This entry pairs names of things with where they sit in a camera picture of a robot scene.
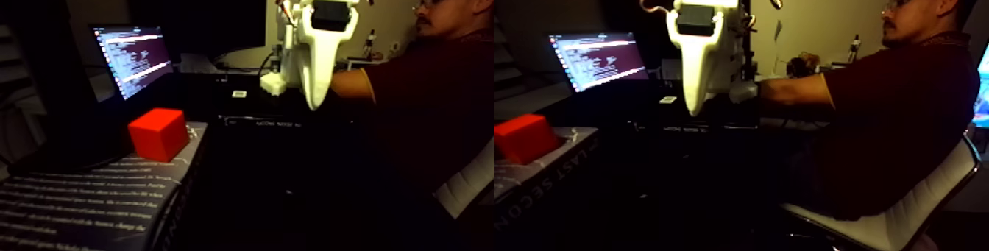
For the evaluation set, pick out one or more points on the red cube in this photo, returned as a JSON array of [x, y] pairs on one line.
[[158, 135]]

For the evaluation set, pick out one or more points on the dark leader arm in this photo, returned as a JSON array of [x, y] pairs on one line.
[[800, 67]]

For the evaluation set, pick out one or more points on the white side table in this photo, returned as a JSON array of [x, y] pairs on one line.
[[363, 63]]

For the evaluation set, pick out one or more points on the small dark figurine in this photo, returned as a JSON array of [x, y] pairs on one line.
[[369, 45]]

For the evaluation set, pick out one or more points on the black platform with white lettering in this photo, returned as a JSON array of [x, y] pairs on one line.
[[266, 121]]

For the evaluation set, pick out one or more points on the small white label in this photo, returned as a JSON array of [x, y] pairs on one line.
[[239, 94]]

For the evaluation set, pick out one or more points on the black flat monitor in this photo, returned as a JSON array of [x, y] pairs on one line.
[[201, 13]]

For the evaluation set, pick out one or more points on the person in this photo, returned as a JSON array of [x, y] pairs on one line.
[[433, 105]]

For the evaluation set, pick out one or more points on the laptop with lit screen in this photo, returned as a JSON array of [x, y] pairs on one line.
[[135, 55]]

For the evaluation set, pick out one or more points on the large dark monitor round stand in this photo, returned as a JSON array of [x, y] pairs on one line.
[[54, 67]]

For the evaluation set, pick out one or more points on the black box with white text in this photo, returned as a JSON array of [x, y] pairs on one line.
[[77, 206]]

